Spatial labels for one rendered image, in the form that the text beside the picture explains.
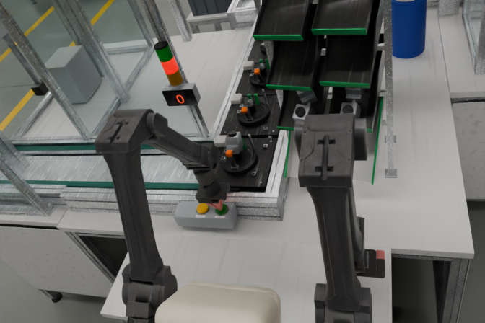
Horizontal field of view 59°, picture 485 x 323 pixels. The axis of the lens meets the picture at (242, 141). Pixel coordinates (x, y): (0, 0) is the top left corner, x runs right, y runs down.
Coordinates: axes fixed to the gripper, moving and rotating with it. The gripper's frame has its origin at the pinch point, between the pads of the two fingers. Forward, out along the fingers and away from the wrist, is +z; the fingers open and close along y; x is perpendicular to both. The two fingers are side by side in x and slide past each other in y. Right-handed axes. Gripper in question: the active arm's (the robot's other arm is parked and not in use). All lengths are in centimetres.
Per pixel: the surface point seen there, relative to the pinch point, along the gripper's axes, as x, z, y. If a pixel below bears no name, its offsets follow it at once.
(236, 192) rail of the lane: -8.2, 2.2, -3.1
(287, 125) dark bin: -16.1, -21.3, -24.5
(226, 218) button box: 2.7, 2.1, -2.5
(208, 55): -112, 12, 41
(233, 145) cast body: -20.2, -8.6, -2.1
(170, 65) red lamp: -32, -36, 16
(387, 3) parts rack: -25, -53, -55
